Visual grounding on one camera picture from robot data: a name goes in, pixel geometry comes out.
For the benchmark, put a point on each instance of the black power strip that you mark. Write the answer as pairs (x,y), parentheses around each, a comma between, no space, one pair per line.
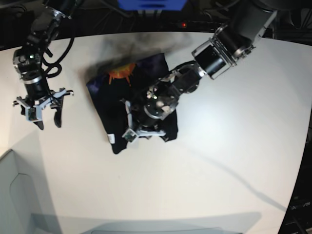
(195,26)

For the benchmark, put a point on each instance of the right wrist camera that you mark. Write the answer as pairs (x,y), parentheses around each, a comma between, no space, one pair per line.
(33,114)

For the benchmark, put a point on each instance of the black T-shirt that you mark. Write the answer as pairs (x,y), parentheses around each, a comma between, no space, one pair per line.
(111,89)

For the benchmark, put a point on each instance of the white bin at table corner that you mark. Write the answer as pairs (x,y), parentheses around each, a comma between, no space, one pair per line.
(20,210)

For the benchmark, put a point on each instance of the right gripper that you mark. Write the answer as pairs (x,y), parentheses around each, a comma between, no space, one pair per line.
(54,100)

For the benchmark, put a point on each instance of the blue plastic box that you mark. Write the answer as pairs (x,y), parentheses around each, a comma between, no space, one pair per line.
(171,5)

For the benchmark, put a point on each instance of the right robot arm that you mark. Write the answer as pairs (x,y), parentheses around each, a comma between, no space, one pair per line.
(33,69)

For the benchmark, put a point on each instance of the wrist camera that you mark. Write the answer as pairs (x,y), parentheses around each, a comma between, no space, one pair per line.
(33,114)
(130,135)

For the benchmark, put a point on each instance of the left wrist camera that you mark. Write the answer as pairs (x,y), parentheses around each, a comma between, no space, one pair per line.
(130,135)

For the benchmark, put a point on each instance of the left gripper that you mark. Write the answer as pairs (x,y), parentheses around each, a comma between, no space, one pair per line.
(136,126)

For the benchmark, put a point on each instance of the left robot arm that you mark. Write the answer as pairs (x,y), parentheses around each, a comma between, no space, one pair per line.
(231,42)

